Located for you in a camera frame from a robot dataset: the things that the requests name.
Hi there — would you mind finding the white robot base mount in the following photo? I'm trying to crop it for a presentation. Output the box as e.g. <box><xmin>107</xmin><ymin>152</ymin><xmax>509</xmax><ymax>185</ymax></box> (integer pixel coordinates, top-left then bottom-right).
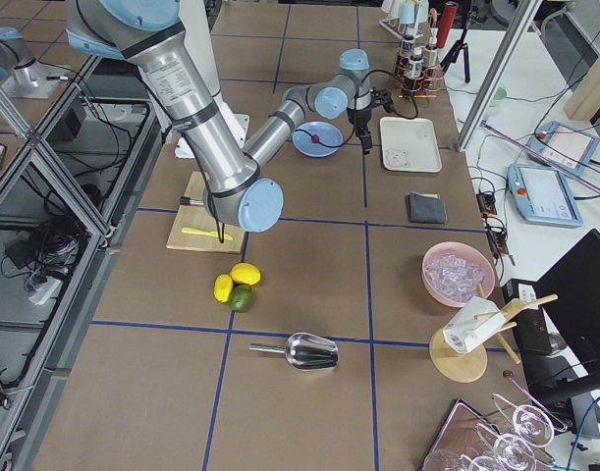
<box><xmin>179</xmin><ymin>0</ymin><xmax>249</xmax><ymax>147</ymax></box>

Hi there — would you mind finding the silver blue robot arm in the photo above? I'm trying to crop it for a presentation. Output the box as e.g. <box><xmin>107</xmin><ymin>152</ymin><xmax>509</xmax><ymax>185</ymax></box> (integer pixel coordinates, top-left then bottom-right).
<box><xmin>66</xmin><ymin>1</ymin><xmax>373</xmax><ymax>233</ymax></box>

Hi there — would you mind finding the pink bowl of ice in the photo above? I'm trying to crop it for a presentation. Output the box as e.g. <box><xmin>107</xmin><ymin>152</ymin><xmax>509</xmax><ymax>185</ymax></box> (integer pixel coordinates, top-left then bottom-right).
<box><xmin>421</xmin><ymin>241</ymin><xmax>496</xmax><ymax>307</ymax></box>

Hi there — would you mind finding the clear wine glass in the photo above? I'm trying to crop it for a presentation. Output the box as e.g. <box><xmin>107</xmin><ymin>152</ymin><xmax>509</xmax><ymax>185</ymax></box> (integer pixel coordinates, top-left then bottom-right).
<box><xmin>492</xmin><ymin>377</ymin><xmax>569</xmax><ymax>448</ymax></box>

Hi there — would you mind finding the blue teach pendant near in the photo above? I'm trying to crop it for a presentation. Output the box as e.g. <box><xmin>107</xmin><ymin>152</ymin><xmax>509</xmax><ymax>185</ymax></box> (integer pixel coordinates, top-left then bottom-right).
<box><xmin>507</xmin><ymin>164</ymin><xmax>583</xmax><ymax>228</ymax></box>

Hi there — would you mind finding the dark tea bottle left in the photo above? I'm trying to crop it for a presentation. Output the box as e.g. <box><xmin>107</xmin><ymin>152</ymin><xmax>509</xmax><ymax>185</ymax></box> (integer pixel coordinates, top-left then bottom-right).
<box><xmin>394</xmin><ymin>34</ymin><xmax>415</xmax><ymax>79</ymax></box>

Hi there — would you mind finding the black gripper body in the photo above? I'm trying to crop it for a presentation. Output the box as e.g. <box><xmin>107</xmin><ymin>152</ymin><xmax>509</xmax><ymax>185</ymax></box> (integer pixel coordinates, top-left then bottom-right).
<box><xmin>347</xmin><ymin>87</ymin><xmax>394</xmax><ymax>135</ymax></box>

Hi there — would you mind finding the steel ice scoop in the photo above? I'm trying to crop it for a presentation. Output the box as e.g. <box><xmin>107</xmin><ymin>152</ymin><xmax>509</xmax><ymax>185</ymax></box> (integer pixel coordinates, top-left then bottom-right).
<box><xmin>248</xmin><ymin>333</ymin><xmax>339</xmax><ymax>371</ymax></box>

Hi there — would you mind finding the dark tea bottle rear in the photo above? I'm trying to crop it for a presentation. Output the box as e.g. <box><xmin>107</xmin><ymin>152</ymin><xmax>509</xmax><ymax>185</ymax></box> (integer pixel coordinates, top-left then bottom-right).
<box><xmin>423</xmin><ymin>30</ymin><xmax>441</xmax><ymax>80</ymax></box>

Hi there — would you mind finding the blue teach pendant far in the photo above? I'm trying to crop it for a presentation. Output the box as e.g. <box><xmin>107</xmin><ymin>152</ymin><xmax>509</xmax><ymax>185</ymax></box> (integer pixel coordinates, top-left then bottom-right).
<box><xmin>527</xmin><ymin>121</ymin><xmax>600</xmax><ymax>177</ymax></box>

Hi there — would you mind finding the cream bear serving tray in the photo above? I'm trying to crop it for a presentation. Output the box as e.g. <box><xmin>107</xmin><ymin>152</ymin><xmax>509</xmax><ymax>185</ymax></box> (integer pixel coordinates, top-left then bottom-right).
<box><xmin>379</xmin><ymin>117</ymin><xmax>442</xmax><ymax>174</ymax></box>

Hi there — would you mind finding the dark tea bottle right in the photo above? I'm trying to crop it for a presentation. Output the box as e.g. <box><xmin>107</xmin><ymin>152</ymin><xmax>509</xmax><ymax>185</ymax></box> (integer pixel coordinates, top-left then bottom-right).
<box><xmin>407</xmin><ymin>47</ymin><xmax>423</xmax><ymax>80</ymax></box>

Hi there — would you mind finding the black monitor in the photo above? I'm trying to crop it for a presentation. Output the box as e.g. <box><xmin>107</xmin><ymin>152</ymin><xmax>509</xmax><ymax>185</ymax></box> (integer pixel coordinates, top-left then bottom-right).
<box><xmin>533</xmin><ymin>229</ymin><xmax>600</xmax><ymax>405</ymax></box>

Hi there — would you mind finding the black camera tripod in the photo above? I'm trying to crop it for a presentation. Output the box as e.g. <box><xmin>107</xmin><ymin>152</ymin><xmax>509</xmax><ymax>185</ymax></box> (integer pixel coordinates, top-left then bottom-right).
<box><xmin>440</xmin><ymin>1</ymin><xmax>478</xmax><ymax>83</ymax></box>

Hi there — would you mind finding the green lime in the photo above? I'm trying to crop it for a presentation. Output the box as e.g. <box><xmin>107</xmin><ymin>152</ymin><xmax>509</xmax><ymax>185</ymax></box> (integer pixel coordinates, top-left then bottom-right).
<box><xmin>228</xmin><ymin>285</ymin><xmax>253</xmax><ymax>312</ymax></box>

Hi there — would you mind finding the red cylinder bottle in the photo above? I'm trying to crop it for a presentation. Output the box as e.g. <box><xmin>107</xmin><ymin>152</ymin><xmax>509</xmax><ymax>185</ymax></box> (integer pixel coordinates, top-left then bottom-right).
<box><xmin>436</xmin><ymin>1</ymin><xmax>459</xmax><ymax>48</ymax></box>

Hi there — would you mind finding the dark tea bottle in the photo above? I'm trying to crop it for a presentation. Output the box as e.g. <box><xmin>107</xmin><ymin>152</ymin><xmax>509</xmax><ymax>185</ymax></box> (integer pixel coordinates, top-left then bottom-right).
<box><xmin>407</xmin><ymin>47</ymin><xmax>423</xmax><ymax>80</ymax></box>
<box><xmin>423</xmin><ymin>30</ymin><xmax>441</xmax><ymax>80</ymax></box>
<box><xmin>394</xmin><ymin>34</ymin><xmax>415</xmax><ymax>79</ymax></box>

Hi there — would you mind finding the white paper cup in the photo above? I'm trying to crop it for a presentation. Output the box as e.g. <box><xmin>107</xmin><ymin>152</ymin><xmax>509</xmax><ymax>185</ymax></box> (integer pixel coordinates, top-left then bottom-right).
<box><xmin>442</xmin><ymin>296</ymin><xmax>505</xmax><ymax>354</ymax></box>

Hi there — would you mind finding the small yellow lemon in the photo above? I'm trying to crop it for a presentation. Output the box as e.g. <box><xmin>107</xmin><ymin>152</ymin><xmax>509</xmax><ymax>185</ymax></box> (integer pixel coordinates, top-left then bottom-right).
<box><xmin>213</xmin><ymin>274</ymin><xmax>235</xmax><ymax>303</ymax></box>

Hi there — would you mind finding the large yellow lemon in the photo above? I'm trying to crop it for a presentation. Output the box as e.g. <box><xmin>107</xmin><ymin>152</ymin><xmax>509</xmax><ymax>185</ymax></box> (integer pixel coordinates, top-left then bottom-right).
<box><xmin>230</xmin><ymin>262</ymin><xmax>262</xmax><ymax>286</ymax></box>

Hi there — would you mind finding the aluminium frame post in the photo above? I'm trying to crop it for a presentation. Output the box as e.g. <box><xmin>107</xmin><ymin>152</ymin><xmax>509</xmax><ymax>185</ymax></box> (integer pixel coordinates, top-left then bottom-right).
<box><xmin>456</xmin><ymin>0</ymin><xmax>542</xmax><ymax>152</ymax></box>

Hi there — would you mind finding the copper wire bottle rack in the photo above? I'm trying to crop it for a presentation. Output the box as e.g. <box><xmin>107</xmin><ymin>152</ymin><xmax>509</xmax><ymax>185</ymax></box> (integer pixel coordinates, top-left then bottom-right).
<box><xmin>394</xmin><ymin>34</ymin><xmax>444</xmax><ymax>100</ymax></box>

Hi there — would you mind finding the wooden cutting board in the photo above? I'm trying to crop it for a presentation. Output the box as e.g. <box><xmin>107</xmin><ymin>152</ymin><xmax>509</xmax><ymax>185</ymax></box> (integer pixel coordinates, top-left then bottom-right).
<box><xmin>166</xmin><ymin>172</ymin><xmax>245</xmax><ymax>254</ymax></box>

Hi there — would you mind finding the yellow plastic knife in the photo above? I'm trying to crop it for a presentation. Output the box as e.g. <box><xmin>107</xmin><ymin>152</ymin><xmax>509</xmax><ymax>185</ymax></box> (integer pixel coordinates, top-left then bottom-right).
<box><xmin>181</xmin><ymin>227</ymin><xmax>234</xmax><ymax>241</ymax></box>

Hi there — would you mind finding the blue teach pendant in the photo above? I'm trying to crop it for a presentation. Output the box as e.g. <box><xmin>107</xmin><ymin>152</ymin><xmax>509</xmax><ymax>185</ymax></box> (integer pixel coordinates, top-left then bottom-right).
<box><xmin>507</xmin><ymin>164</ymin><xmax>583</xmax><ymax>228</ymax></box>
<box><xmin>527</xmin><ymin>121</ymin><xmax>600</xmax><ymax>177</ymax></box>

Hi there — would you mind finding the steel cylinder tool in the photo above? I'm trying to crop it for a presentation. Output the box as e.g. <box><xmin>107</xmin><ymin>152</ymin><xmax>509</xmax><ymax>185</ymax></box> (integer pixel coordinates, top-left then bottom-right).
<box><xmin>179</xmin><ymin>195</ymin><xmax>205</xmax><ymax>207</ymax></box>

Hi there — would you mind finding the wooden cup stand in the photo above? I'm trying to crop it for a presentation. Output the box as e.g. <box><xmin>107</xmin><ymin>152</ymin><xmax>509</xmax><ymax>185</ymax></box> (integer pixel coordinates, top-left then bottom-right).
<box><xmin>429</xmin><ymin>294</ymin><xmax>558</xmax><ymax>383</ymax></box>

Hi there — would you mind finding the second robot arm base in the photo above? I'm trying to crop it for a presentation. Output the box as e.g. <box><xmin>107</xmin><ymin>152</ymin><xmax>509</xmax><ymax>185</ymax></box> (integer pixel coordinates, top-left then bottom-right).
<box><xmin>0</xmin><ymin>26</ymin><xmax>71</xmax><ymax>99</ymax></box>

